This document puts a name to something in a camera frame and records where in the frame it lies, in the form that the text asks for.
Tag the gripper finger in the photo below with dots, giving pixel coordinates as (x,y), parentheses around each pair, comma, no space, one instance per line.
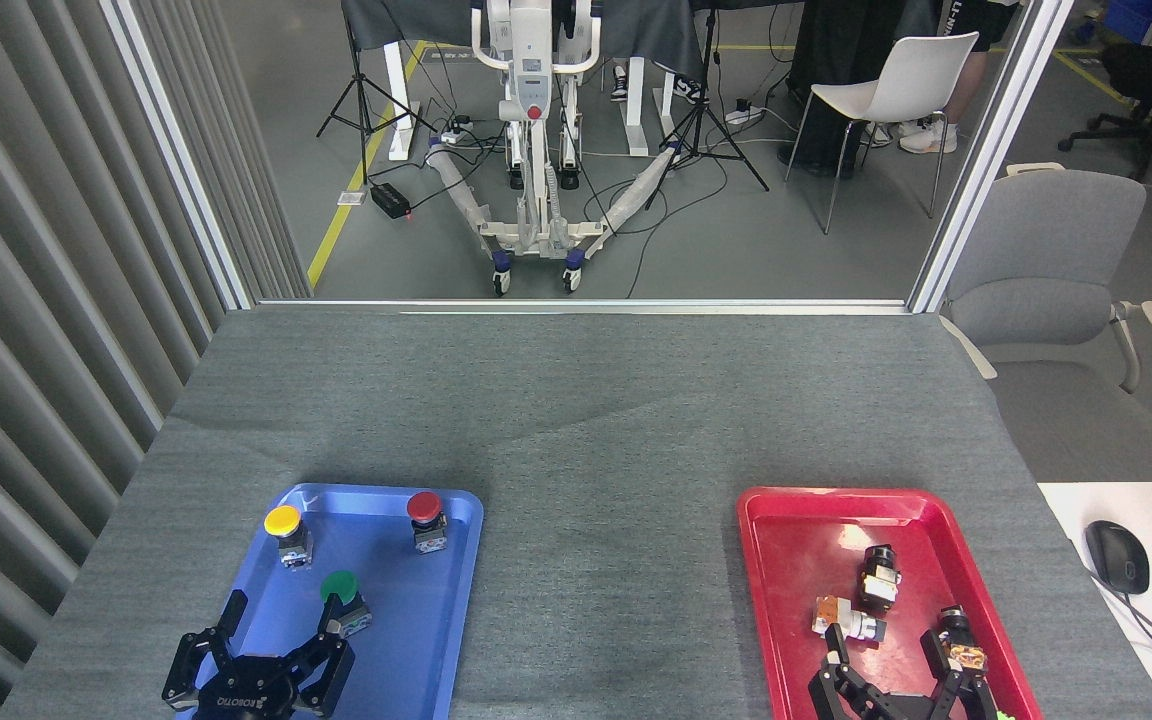
(966,695)
(331,670)
(836,690)
(198,665)

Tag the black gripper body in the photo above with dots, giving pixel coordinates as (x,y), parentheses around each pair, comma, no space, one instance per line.
(256,690)
(908,708)

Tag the green push button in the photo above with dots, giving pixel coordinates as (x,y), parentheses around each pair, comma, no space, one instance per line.
(346,585)

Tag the yellow push button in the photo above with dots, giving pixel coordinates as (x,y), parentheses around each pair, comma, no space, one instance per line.
(282,520)

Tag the red push button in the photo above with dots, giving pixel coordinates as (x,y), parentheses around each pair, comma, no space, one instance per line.
(424,506)

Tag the small green object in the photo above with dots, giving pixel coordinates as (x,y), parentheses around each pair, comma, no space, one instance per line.
(998,715)

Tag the blue plastic tray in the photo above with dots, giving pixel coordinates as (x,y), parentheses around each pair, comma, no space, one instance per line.
(406,620)

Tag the red plastic tray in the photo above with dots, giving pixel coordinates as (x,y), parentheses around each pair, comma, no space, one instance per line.
(796,570)

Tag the black computer mouse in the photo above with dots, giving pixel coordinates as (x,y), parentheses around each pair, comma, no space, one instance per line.
(1116,555)

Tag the grey felt table cover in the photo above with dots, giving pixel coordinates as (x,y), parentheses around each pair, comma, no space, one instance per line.
(586,430)

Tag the grey slatted panel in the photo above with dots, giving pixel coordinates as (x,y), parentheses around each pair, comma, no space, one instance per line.
(36,300)

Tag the grey office chair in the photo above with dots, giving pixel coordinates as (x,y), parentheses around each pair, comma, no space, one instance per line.
(1046,250)

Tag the black power box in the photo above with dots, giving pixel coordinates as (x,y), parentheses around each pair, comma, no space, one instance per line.
(389,200)

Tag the white power strip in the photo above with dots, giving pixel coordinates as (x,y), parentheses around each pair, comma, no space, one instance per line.
(744,113)
(456,128)

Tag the black tripod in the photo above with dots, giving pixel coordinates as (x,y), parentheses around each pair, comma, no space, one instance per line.
(364,100)
(704,110)

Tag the person's shoe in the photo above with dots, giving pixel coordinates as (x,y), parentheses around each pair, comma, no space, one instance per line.
(688,90)
(619,82)

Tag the white plastic chair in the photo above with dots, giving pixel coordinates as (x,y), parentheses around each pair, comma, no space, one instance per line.
(921,75)

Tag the person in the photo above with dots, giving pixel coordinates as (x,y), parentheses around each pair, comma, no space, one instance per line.
(836,60)
(976,20)

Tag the white stand on wheels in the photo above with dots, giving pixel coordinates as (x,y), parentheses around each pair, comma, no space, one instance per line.
(531,60)

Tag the black and orange switch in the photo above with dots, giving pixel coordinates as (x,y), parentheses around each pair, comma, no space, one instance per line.
(958,630)

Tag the white and orange switch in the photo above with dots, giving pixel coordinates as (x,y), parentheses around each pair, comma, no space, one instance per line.
(861,625)

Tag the black knob switch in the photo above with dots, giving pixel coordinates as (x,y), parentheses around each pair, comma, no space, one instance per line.
(878,580)

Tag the silver frame rail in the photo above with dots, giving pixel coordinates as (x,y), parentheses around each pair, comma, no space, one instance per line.
(586,305)

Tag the silver frame post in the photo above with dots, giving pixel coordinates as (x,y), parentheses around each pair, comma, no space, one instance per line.
(176,150)
(991,150)

